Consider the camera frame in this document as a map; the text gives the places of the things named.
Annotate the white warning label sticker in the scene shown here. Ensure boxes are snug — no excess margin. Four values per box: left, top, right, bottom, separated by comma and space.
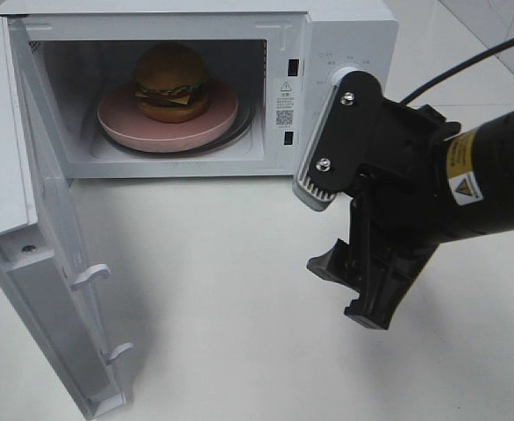
274, 78, 296, 129

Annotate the white microwave door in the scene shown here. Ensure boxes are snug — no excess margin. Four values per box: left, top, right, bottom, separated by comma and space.
0, 17, 130, 420

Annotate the white microwave oven body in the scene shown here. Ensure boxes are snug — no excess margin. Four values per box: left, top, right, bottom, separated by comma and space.
0, 1, 398, 179

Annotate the upper white power knob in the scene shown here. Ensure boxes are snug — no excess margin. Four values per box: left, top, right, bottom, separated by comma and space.
331, 66, 359, 88

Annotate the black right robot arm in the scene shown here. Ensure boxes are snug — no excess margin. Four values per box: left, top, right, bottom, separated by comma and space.
307, 100, 514, 330

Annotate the black camera cable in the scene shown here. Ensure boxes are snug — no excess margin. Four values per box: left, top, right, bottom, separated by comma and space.
401, 28, 514, 106

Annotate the pink round plate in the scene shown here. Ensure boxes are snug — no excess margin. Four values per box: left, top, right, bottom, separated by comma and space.
97, 81, 239, 153

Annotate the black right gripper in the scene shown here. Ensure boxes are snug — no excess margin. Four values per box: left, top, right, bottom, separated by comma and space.
306, 98, 463, 330

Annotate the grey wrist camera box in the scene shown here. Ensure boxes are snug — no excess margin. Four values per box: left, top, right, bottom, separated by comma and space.
293, 71, 383, 211

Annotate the burger with lettuce and cheese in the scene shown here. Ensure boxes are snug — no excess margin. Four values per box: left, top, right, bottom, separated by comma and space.
132, 41, 210, 124

